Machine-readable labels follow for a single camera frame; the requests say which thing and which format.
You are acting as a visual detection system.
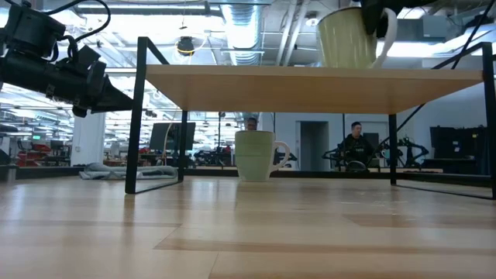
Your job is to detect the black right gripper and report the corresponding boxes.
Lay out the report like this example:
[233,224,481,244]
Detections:
[359,0,441,39]

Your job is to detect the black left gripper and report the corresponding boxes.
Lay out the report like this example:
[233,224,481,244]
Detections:
[0,44,135,119]

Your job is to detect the pale yellow ribbed mug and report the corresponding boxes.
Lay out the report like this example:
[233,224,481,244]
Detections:
[316,6,398,70]

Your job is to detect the green mug white handle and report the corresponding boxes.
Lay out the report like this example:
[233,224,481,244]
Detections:
[234,129,291,183]

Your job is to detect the white pillar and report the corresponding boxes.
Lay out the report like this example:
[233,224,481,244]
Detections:
[70,101,107,167]

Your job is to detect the black background monitor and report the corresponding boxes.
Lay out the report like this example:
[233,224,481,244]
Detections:
[148,122,197,153]

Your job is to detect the grey folded cloth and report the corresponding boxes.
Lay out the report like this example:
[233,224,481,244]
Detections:
[78,162,180,181]

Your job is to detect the black round ceiling device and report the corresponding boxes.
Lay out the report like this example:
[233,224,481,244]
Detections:
[176,35,196,57]

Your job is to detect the grey door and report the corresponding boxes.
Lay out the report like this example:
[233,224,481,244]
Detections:
[299,120,331,172]

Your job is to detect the black background cabinet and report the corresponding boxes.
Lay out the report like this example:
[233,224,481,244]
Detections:
[429,126,489,176]

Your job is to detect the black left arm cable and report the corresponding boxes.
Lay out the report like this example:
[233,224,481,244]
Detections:
[41,0,112,60]

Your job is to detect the wooden shelf black metal frame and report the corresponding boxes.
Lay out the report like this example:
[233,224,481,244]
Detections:
[123,36,496,201]

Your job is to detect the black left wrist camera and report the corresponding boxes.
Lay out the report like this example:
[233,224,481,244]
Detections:
[2,2,67,60]

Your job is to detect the black aluminium table frame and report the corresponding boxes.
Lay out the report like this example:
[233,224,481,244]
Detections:
[15,165,495,188]

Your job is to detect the silver ventilation duct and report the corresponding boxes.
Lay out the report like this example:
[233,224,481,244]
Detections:
[219,2,261,66]

